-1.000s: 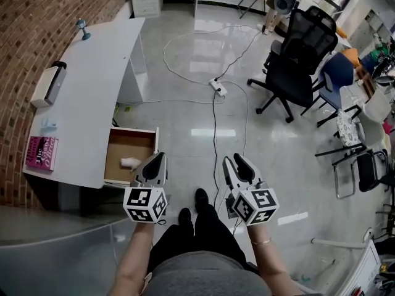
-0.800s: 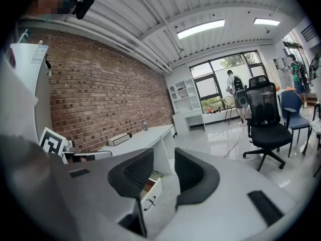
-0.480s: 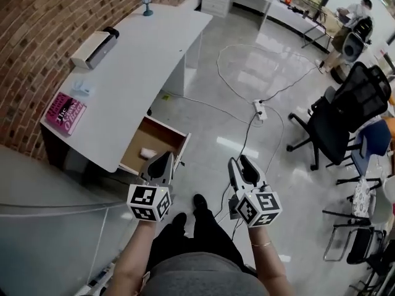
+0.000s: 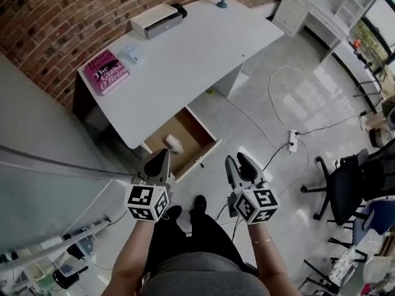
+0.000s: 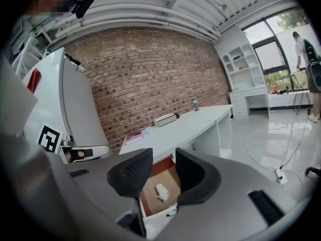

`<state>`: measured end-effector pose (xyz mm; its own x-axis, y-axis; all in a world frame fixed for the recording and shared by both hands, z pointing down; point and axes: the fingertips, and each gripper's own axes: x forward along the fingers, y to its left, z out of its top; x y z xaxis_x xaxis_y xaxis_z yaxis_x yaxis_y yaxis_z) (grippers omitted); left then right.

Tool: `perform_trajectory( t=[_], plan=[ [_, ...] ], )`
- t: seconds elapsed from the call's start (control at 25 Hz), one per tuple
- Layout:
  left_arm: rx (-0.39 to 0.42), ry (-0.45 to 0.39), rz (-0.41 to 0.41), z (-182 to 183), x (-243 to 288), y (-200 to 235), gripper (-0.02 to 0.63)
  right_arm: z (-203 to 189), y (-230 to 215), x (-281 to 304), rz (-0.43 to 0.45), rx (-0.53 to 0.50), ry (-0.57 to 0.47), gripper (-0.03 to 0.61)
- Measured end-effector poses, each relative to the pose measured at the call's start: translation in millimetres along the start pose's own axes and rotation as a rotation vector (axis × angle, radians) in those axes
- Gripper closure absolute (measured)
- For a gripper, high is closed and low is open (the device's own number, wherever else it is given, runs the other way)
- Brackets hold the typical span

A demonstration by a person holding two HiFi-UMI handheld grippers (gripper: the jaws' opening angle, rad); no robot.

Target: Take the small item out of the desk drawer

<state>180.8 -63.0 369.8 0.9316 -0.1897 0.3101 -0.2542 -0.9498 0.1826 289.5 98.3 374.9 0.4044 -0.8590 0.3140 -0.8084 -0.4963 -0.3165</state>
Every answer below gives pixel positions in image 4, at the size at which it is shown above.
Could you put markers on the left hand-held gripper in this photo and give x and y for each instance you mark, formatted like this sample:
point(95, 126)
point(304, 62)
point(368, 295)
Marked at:
point(142, 199)

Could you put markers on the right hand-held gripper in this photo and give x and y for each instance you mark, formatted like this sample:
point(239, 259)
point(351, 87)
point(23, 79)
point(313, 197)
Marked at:
point(259, 203)

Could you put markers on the white object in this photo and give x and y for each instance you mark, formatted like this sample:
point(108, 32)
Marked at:
point(172, 143)

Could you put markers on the white drawer with brown inside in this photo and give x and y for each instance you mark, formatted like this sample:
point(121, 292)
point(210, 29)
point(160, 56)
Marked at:
point(191, 134)

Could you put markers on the person's left forearm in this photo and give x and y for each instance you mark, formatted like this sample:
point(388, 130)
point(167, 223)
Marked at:
point(132, 257)

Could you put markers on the person's right forearm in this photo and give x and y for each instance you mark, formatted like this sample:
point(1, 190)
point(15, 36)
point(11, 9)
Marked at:
point(271, 267)

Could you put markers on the person's left black shoe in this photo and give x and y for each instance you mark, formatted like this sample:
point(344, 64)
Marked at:
point(173, 213)

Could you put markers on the person's black shoe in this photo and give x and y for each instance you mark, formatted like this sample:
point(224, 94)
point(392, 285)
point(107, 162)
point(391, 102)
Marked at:
point(200, 203)
point(173, 213)

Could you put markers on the person's right black shoe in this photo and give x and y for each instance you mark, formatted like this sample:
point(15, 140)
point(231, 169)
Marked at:
point(200, 203)

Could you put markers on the white power strip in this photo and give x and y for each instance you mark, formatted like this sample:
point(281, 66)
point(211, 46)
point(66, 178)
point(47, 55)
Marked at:
point(293, 140)

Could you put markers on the person's black trousers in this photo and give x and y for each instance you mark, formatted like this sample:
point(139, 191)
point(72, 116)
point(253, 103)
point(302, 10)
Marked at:
point(200, 236)

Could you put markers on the white storage rack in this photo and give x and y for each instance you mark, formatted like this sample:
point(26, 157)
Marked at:
point(77, 235)

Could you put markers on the black mesh office chair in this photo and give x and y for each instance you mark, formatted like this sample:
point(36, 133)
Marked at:
point(351, 180)

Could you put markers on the grey refrigerator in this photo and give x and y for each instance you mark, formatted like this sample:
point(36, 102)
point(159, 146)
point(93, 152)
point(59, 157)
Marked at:
point(46, 196)

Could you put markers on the pink book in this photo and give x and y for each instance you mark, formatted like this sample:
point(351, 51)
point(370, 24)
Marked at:
point(106, 72)

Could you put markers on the clear glass cup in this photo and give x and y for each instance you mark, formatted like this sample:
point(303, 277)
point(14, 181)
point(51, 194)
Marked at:
point(131, 52)

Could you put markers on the black pot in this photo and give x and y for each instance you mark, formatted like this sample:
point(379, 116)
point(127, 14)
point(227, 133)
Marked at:
point(68, 277)

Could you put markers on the patterned seat cushion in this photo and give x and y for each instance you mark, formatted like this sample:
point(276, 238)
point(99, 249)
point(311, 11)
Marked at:
point(342, 265)

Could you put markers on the blue chair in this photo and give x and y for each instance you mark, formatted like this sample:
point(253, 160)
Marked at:
point(373, 220)

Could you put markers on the white desktop organizer box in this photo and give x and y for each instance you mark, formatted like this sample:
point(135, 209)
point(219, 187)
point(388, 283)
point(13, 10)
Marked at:
point(151, 18)

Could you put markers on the long white table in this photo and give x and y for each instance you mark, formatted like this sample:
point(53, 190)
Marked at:
point(351, 60)

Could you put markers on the grey plastic chair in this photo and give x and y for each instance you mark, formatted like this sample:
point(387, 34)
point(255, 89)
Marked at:
point(364, 276)

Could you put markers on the small red object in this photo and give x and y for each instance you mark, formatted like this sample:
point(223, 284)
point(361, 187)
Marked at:
point(356, 43)

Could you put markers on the window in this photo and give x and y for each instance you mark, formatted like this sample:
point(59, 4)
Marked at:
point(379, 20)

